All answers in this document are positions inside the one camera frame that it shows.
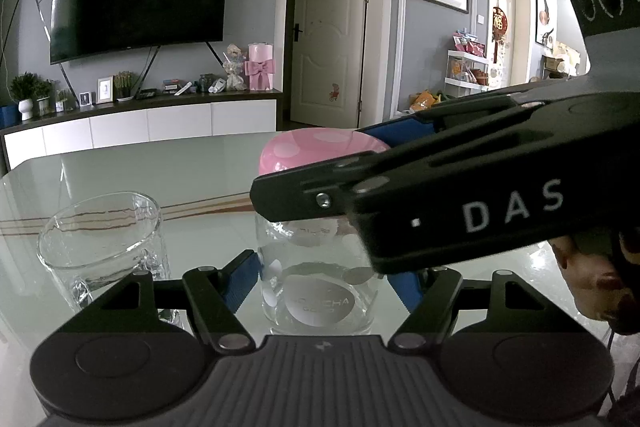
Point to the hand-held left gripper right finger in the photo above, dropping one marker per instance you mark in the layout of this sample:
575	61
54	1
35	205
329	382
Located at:
406	291

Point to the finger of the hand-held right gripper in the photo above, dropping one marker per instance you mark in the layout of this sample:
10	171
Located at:
400	129
305	192

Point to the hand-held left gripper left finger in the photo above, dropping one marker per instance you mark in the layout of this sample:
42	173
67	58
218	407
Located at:
244	279

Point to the pink dotted bottle cap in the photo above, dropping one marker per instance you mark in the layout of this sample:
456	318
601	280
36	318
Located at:
300	152

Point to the clear glass bottle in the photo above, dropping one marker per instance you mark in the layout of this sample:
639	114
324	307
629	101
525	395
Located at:
320	277

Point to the clear glass cup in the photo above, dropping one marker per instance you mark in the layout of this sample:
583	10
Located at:
100	232

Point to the person's right hand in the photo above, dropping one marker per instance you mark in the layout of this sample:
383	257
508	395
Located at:
585	282

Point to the orange bag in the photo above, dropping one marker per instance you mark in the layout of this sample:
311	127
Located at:
425	101

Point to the cartoon door sticker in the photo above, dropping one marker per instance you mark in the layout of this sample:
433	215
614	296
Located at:
334	92

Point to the white storage rack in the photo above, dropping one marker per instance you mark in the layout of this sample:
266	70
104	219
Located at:
470	77

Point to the red boxes on rack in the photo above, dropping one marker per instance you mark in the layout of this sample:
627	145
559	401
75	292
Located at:
470	46

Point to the white panel door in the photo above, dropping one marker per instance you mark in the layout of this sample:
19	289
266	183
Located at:
325	37

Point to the pink gift box with bow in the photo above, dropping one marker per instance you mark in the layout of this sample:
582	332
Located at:
261	67

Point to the white tube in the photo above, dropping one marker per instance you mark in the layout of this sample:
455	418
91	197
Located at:
217	86

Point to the doll bouquet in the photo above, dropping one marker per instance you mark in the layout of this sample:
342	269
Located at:
234	69

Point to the red hanging knot ornament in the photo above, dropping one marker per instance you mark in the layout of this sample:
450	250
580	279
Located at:
498	24

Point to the dark glass jar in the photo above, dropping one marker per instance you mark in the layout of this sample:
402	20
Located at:
206	83

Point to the white television cabinet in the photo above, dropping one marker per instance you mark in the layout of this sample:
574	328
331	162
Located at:
175	119

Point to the white remote control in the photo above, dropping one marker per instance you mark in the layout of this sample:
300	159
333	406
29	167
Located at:
184	88

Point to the stack of books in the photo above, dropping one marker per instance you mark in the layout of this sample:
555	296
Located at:
170	87

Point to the black desk device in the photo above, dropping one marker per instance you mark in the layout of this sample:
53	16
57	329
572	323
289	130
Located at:
146	94

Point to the dried stalks in dark pot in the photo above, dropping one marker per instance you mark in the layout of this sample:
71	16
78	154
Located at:
123	86

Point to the small glass plant vase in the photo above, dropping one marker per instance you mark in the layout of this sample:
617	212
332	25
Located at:
61	101

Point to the small green potted plant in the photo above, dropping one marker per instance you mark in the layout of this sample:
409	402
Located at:
44	94

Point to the blue container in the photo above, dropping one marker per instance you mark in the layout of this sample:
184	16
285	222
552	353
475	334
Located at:
7	116

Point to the green plant in white pot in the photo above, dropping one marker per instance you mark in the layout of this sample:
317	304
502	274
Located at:
24	89

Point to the white photo frame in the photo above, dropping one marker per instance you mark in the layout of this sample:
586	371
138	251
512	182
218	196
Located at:
104	90

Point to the small dark photo frame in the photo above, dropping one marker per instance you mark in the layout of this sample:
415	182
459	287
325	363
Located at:
85	99

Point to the black wall television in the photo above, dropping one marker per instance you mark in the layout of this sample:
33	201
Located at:
140	2

